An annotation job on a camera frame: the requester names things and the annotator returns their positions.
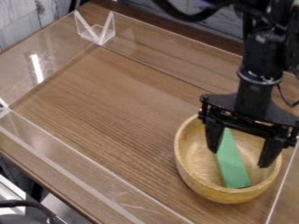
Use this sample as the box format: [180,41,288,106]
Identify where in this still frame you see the black cable bottom left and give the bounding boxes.
[0,199,57,224]

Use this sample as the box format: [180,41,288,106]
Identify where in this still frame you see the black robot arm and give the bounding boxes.
[198,0,299,168]

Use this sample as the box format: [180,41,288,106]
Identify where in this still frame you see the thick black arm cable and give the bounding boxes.
[150,0,234,23]

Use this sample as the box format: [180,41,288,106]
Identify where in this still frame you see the brown wooden bowl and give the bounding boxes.
[173,115,281,204]

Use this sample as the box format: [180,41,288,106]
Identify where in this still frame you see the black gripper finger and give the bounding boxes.
[257,137,285,168]
[205,117,224,153]

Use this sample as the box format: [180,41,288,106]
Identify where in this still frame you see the green rectangular block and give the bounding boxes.
[216,129,250,189]

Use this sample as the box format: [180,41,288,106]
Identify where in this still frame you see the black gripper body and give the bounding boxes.
[198,66,299,147]

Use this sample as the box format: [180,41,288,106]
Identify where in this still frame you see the clear acrylic corner bracket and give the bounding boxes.
[73,10,116,46]

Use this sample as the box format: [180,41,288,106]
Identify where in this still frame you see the clear acrylic tray wall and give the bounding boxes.
[0,99,193,224]

